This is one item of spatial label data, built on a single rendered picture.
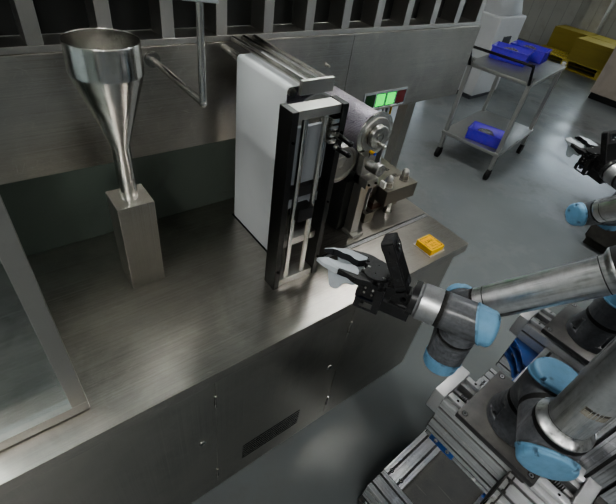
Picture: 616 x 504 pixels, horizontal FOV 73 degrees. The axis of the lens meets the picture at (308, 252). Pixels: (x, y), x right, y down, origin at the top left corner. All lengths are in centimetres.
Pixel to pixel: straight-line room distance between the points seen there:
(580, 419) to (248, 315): 77
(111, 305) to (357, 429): 126
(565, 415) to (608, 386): 12
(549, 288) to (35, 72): 119
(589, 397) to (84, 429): 98
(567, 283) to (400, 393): 142
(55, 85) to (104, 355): 65
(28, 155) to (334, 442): 156
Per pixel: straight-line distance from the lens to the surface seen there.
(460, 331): 84
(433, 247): 150
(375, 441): 205
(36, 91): 121
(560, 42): 957
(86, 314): 123
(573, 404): 96
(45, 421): 104
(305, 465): 195
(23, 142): 126
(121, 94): 94
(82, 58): 92
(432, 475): 184
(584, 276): 91
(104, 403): 106
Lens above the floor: 180
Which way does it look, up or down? 41 degrees down
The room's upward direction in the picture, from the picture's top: 10 degrees clockwise
